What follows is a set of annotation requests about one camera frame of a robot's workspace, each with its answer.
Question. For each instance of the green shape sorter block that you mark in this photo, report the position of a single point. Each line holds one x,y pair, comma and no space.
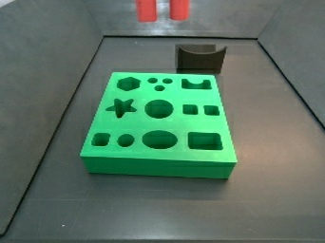
161,126

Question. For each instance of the black u-shaped block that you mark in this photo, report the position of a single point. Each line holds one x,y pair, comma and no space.
203,59

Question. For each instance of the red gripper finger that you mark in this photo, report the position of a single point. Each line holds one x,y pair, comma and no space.
180,10
148,13

